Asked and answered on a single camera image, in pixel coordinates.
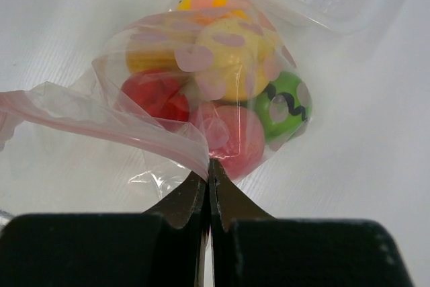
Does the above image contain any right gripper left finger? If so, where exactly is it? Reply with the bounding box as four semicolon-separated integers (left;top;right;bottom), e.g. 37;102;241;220
1;173;209;286

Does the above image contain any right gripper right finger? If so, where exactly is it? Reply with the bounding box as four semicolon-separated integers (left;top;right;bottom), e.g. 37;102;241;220
208;160;413;286

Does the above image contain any clear zip top bag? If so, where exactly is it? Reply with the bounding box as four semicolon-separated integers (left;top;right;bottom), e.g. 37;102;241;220
1;0;312;209

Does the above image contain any pink fake peach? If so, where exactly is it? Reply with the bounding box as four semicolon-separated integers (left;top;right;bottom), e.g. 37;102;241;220
189;102;265;180

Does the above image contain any red fake apple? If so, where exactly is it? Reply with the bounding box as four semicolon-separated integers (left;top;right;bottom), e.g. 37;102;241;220
121;69;190;122

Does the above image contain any pale yellow fake pear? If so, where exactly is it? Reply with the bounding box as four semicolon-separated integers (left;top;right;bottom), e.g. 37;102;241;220
194;18;282;101

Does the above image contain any orange fake mango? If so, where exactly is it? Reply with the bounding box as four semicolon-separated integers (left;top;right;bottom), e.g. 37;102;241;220
125;26;196;74

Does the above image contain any orange fake fruit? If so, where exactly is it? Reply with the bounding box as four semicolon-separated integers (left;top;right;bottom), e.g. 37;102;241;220
176;0;251;26

